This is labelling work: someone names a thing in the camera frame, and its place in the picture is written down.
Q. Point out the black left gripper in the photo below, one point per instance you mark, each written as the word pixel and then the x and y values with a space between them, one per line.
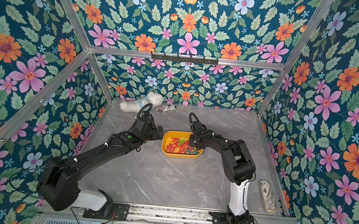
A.
pixel 155 136

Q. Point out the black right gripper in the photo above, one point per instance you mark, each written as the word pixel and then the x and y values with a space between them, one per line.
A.
pixel 193 139

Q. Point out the yellow plastic storage box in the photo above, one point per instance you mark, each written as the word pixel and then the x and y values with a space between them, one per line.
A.
pixel 175 144

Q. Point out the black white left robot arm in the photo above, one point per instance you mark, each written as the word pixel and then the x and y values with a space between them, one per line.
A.
pixel 58 184

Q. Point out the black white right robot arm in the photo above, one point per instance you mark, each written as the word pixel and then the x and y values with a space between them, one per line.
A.
pixel 238 165

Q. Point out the newspaper print pouch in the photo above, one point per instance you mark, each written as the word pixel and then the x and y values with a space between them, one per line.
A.
pixel 165 108

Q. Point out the white plush teddy bear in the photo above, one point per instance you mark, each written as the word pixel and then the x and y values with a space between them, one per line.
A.
pixel 135 106

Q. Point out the patterned shoe insole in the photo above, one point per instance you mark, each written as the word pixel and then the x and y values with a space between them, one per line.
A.
pixel 268 198

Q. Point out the black wall hook rail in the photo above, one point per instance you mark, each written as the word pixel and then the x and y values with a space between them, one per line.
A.
pixel 184 58

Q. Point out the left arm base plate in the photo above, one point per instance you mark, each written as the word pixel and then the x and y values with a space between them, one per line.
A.
pixel 110 211

